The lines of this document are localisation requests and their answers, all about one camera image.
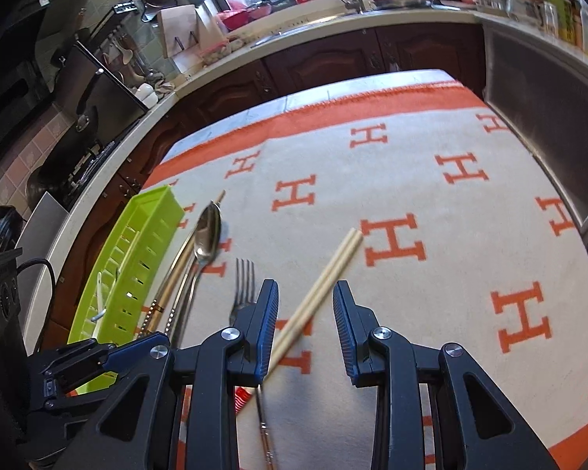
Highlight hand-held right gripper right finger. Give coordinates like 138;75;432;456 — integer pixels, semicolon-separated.
332;279;560;470

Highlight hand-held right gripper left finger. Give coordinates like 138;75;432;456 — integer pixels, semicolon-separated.
92;279;281;470

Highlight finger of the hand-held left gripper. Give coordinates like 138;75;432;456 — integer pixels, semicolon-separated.
42;337;152;383
28;378;100;420

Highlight steel fork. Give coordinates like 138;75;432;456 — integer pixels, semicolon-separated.
229;258;278;470

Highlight wooden chopsticks pair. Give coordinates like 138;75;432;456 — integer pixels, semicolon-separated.
238;230;364;409

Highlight cream chopstick red striped end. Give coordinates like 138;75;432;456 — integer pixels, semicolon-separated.
234;228;356;412

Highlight white ceramic spoon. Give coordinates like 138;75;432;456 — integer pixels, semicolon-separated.
94;271;107;326

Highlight green plastic utensil tray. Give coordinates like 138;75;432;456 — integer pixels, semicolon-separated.
67;185;186;396

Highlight steel side panel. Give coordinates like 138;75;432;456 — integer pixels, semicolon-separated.
15;191;72;319

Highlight orange white printed blanket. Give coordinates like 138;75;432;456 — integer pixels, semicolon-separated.
142;83;588;470

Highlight black gas stove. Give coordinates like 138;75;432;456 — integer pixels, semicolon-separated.
54;139;118;206

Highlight black range hood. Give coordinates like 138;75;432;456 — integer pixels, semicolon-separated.
0;0;86;167

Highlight steel splatter shield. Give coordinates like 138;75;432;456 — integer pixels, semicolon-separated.
61;42;148;125

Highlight white bowls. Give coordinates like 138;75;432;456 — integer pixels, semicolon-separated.
134;83;158;108

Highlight pink lidded food container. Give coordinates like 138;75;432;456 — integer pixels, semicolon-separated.
201;39;233;64

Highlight steel kitchen sink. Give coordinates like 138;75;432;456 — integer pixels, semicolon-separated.
250;10;363;47

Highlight grey built-in appliance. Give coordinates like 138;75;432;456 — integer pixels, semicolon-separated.
483;24;588;228

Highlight large pink plastic basin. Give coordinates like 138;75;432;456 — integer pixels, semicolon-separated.
218;10;250;31

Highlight wooden cutting board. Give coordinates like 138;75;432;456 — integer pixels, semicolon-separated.
157;5;229;57

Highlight white kitchen countertop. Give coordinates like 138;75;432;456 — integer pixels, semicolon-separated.
22;0;588;348

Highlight row of condiment bottles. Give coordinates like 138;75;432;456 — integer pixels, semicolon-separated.
534;0;588;67

